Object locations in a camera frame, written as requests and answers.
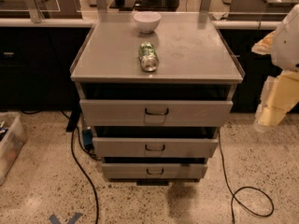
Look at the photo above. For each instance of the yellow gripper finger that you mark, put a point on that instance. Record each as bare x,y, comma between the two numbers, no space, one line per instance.
263,47
279,96

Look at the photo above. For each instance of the grey drawer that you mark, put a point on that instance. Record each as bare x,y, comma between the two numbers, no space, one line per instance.
155,113
154,147
153,170

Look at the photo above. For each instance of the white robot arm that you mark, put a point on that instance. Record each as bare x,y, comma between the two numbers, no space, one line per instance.
285,47

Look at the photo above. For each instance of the grey drawer cabinet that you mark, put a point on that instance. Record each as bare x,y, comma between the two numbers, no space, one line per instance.
194,65

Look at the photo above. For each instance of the grey top drawer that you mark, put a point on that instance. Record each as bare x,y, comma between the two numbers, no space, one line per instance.
155,113

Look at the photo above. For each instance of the grey bottom drawer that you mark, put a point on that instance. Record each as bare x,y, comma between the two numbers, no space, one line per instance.
153,170

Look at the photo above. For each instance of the green soda can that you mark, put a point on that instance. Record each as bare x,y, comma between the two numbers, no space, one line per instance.
148,58

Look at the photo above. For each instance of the white bowl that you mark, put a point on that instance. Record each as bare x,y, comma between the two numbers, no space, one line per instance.
147,21

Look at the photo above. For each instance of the blue power box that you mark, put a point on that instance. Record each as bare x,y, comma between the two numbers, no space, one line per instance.
87,137

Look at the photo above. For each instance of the clear plastic bin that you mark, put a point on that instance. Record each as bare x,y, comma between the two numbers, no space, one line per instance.
12,138

